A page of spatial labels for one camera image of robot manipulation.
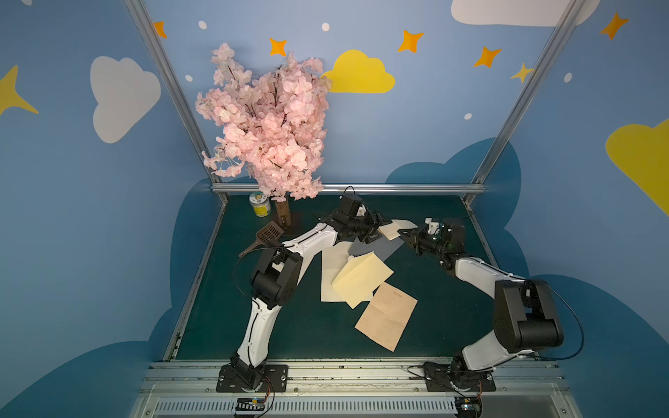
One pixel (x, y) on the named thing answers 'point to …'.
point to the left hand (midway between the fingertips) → (391, 222)
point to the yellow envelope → (361, 277)
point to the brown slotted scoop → (267, 234)
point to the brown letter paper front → (386, 318)
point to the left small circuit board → (250, 404)
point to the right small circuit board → (468, 407)
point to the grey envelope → (381, 246)
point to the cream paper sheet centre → (333, 260)
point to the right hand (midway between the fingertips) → (400, 227)
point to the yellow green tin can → (260, 203)
